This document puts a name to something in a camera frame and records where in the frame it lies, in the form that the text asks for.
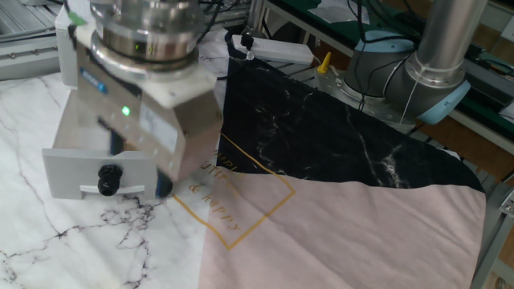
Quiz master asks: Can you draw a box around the clear plastic bag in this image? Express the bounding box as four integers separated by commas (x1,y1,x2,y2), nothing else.
308,0,370,24

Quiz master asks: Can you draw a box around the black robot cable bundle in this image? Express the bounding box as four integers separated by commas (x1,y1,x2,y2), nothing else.
196,0,426,112

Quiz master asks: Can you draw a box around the green top workbench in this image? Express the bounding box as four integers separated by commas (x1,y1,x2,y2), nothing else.
263,0,514,156

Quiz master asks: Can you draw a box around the white plastic box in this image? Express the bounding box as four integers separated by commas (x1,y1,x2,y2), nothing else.
42,90,173,201

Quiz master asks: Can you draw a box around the white power strip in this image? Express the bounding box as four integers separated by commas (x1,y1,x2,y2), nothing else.
231,34,315,66

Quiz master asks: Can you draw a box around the aluminium table frame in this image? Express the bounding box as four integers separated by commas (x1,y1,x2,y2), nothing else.
469,172,514,289

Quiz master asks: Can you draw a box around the black cable green connector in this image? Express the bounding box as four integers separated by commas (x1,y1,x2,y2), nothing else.
63,0,89,49

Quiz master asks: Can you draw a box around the black drawer knob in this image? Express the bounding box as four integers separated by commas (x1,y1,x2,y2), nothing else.
97,163,124,197

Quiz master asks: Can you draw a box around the yellow plastic handle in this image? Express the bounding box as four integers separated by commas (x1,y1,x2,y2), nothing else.
316,51,332,75

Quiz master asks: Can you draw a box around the black power plug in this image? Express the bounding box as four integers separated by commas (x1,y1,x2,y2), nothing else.
239,33,256,61

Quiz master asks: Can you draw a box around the aluminium slotted plate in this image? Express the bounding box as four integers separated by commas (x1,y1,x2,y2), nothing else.
0,0,61,81

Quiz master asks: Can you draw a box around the marble pink black tablecloth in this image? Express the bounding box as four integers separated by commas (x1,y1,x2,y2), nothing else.
0,27,487,289

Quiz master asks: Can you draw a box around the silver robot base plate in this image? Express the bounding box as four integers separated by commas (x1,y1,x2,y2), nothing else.
315,66,417,133

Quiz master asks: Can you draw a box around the silver Schunk gripper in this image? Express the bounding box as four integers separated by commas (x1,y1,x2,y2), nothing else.
75,43,224,198

